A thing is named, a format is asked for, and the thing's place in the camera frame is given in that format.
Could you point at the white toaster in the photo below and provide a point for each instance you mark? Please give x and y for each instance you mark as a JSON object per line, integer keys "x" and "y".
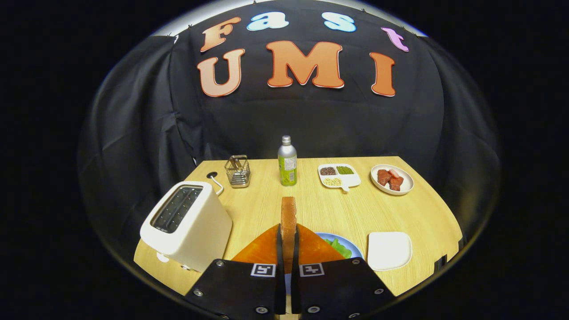
{"x": 200, "y": 240}

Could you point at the brown crust toast slice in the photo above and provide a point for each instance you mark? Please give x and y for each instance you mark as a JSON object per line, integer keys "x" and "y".
{"x": 288, "y": 222}

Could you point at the green label metal bottle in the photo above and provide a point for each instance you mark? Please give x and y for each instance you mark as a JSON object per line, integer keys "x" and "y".
{"x": 287, "y": 166}

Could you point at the dark brown bean pile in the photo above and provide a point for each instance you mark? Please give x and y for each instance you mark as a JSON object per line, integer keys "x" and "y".
{"x": 328, "y": 170}

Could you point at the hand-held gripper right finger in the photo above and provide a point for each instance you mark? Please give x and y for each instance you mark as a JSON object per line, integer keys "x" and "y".
{"x": 294, "y": 284}

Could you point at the yellow soybean pile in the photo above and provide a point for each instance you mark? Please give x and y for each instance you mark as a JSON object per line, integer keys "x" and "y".
{"x": 332, "y": 181}

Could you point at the green bean pile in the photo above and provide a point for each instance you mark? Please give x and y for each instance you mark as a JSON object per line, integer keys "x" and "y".
{"x": 345, "y": 170}

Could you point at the white divided dish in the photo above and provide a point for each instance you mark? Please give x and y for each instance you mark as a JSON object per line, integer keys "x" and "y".
{"x": 353, "y": 180}

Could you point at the white square plate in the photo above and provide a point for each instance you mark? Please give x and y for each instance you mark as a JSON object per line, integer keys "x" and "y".
{"x": 389, "y": 251}

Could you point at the black backdrop cloth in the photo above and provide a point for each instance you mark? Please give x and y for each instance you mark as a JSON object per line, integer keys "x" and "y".
{"x": 333, "y": 124}

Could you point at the red meat piece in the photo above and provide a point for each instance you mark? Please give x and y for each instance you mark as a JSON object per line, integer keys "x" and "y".
{"x": 383, "y": 178}
{"x": 396, "y": 184}

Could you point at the green lettuce leaf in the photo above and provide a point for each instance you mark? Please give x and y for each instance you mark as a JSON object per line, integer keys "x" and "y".
{"x": 338, "y": 248}

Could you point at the white oval plate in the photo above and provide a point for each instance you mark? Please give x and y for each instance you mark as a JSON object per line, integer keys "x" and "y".
{"x": 408, "y": 182}

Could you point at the pink meat strip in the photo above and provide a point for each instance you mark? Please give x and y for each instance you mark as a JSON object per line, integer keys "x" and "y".
{"x": 394, "y": 173}

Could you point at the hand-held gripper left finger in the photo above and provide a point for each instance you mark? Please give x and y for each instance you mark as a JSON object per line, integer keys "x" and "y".
{"x": 280, "y": 253}

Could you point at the blue round plate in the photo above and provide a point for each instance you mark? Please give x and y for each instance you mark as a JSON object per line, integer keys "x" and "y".
{"x": 355, "y": 251}

